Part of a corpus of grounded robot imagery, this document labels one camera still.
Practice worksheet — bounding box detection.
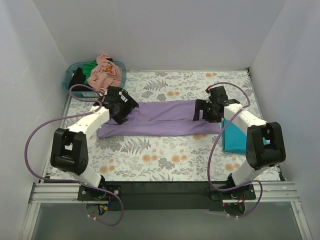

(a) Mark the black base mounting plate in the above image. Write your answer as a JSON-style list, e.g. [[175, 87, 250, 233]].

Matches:
[[77, 181, 256, 212]]

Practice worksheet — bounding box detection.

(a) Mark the pink crumpled shirt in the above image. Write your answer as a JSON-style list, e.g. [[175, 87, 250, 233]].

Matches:
[[87, 54, 123, 93]]

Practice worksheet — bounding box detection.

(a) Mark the floral patterned table mat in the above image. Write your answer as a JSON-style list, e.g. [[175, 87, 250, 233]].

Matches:
[[48, 71, 281, 182]]

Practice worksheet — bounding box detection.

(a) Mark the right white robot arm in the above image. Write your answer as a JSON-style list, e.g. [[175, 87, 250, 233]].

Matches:
[[193, 82, 286, 199]]

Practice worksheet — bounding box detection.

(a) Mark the aluminium frame rail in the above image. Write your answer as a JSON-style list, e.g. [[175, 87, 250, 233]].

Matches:
[[21, 179, 312, 240]]

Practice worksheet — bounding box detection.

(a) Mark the purple t shirt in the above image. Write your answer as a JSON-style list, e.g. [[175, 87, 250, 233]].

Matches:
[[97, 100, 221, 139]]

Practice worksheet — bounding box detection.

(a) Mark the folded teal t shirt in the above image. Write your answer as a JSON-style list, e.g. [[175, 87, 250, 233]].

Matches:
[[221, 118, 272, 155]]

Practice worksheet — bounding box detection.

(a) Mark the teal plastic laundry basket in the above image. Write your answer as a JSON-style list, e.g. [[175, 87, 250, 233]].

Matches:
[[61, 61, 127, 98]]

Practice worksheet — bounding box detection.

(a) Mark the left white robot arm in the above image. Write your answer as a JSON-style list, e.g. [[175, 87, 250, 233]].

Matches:
[[50, 86, 139, 200]]

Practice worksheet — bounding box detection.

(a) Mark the green shirt in basket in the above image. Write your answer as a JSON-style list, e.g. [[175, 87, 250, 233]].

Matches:
[[82, 61, 98, 85]]

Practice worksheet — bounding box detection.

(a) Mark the black shirt in basket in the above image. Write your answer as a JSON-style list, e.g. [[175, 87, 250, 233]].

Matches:
[[68, 67, 90, 92]]

